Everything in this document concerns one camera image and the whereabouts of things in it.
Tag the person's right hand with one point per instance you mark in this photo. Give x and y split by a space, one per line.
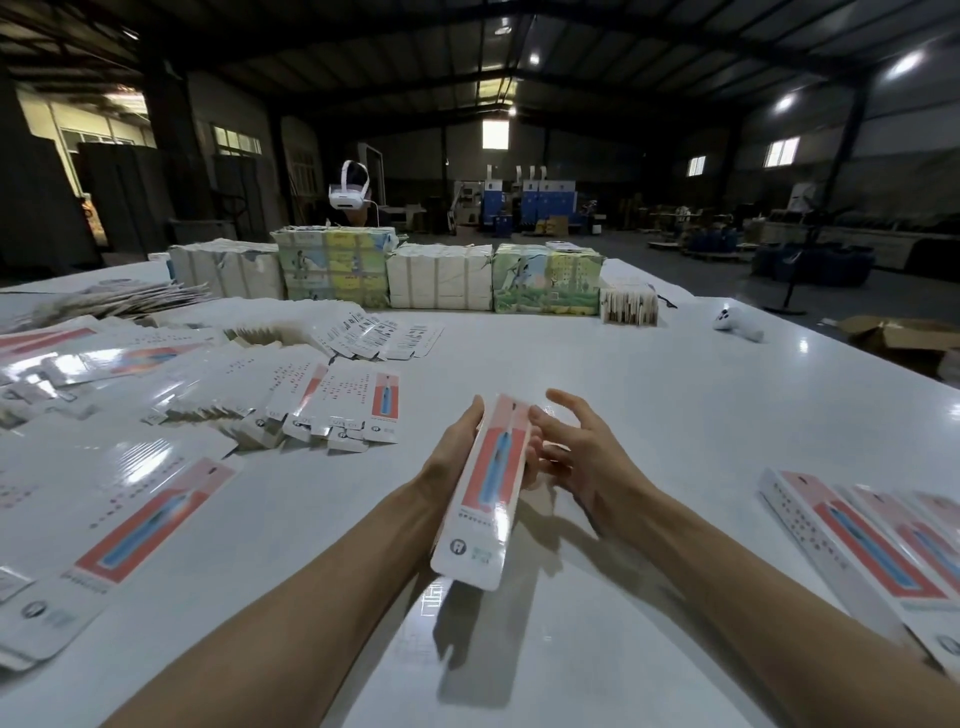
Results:
593 465

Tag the person's left hand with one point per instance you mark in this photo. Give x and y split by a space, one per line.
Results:
447 458

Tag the toothbrush carton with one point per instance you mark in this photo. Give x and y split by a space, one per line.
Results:
483 495

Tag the pile of carton blanks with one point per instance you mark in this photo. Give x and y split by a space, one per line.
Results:
135 435

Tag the person's right forearm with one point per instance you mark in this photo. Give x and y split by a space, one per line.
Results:
795 615

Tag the person's left forearm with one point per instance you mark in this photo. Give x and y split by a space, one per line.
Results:
278 623

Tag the small beige card stack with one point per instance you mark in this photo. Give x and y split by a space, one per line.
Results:
630 305

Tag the row of white cartons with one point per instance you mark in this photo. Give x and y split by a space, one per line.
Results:
440 278
225 270

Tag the small black tool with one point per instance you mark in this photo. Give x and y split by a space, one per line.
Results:
663 296

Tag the green printed carton bundle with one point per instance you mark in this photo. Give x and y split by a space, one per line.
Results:
548 279

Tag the small white object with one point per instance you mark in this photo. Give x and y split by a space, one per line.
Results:
738 321

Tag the green yellow carton bundle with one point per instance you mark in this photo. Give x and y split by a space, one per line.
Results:
335 267

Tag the blue machine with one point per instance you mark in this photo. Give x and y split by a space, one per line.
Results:
543 203

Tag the white headset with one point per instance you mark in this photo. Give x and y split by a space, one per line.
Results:
350 191

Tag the blue bins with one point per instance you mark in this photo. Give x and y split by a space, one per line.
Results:
810 263

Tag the black floor stand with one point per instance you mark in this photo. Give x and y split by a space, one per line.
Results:
810 248

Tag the square bright window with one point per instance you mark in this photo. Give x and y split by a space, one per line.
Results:
495 134

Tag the open cardboard box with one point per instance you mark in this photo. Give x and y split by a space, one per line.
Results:
900 342

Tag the grey crate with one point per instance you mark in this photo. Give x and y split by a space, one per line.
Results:
203 233

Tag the pile of grey flat sheets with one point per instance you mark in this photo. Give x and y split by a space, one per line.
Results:
98 305

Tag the dark grey cabinet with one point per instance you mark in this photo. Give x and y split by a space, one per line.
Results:
125 200

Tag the small wall window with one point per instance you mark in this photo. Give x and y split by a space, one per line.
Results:
696 165

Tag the double wall window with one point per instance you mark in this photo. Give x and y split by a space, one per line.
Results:
782 152

